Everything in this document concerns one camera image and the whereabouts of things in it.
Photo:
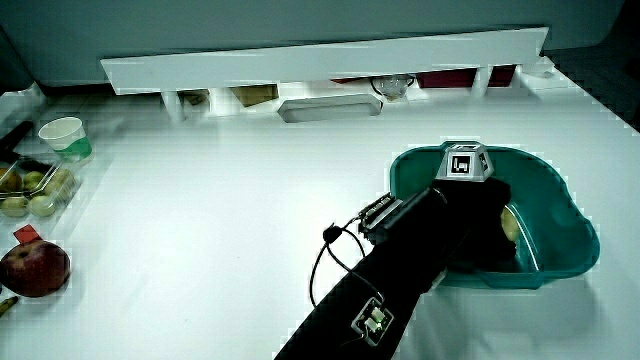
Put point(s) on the teal plastic basin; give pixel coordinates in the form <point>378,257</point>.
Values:
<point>550,220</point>

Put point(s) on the green round fruit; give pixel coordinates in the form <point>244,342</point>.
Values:
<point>14,206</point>
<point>41,205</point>
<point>60,181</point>
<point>33,179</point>
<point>9,181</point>

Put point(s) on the clear plastic fruit box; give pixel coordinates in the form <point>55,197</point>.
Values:
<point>70,197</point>

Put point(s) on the brown cardboard box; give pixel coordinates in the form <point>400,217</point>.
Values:
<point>256,94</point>
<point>194,96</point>

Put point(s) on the red apple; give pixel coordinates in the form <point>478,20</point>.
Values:
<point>35,267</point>

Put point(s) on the white rectangular plate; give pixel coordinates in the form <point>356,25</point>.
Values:
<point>330,107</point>

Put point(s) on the clear glass cup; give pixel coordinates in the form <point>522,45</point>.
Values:
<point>392,86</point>

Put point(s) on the yellow pen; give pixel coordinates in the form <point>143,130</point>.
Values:
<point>7,304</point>

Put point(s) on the white and green paper cup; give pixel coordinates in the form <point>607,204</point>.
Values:
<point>67,137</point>

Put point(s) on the black wrist sensor box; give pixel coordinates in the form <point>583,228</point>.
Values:
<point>381,216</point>

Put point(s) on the small sensor board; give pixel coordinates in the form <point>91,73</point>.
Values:
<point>373,320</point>

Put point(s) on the red card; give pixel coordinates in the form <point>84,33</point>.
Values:
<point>26,234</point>

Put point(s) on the yellow-green pear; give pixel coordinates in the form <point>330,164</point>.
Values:
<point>510,226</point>

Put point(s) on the person's right hand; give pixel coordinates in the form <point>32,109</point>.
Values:
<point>480,210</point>

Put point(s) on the person's right forearm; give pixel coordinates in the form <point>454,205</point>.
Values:
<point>400,260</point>

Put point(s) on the white shelf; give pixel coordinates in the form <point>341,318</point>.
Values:
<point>310,62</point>

